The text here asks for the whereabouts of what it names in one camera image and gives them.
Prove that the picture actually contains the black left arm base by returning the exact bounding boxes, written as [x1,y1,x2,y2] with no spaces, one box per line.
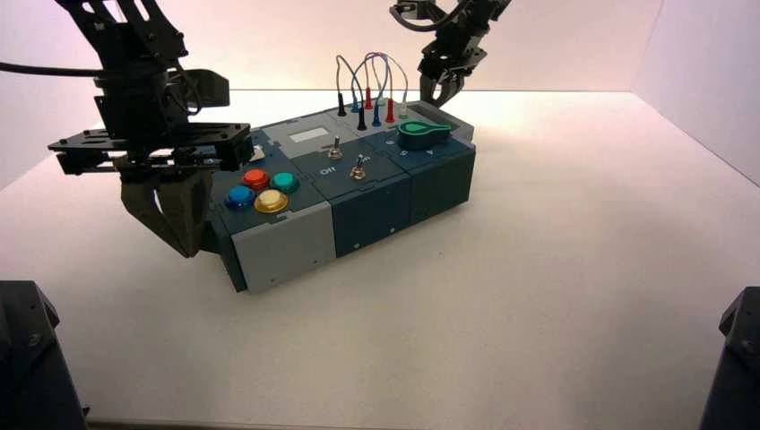
[0,279,91,430]

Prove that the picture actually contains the white display window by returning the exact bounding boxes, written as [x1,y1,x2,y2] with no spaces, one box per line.
[289,126,331,143]

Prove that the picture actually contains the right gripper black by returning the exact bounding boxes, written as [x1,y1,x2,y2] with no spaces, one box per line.
[418,30,488,108]

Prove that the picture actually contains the green rotary knob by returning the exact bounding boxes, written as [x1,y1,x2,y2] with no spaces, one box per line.
[396,120,453,151]

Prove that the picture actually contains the white plug jumper cable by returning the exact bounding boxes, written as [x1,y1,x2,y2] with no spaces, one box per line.
[370,52,411,118]

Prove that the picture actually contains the red plug jumper cable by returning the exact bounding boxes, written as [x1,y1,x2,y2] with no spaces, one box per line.
[363,51,397,124]

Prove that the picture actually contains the black plug jumper cable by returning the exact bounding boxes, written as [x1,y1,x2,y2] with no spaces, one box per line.
[335,54,368,132]

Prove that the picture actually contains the grey and teal control box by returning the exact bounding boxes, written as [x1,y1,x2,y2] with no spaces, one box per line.
[202,99,478,295]

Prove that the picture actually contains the red round push button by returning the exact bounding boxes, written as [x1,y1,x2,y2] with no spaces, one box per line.
[242,168,272,191]

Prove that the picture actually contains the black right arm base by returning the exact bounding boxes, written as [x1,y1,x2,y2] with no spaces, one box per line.
[699,286,760,430]

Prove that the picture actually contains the blue plug jumper cable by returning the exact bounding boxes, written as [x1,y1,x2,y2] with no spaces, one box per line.
[350,53,392,127]

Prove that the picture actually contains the green round push button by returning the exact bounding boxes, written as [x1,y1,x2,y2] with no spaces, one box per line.
[271,172,301,194]

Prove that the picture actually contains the thick black cable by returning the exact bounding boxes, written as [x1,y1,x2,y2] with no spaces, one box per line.
[0,61,105,79]

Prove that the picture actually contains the yellow round push button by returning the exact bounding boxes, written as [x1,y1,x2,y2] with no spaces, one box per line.
[253,189,290,215]

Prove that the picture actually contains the blue round push button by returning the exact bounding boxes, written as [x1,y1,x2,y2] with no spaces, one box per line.
[225,185,256,211]

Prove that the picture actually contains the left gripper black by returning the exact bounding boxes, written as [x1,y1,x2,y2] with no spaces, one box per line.
[47,80,255,259]

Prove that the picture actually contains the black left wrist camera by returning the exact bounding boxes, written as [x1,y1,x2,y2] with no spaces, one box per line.
[177,69,231,111]

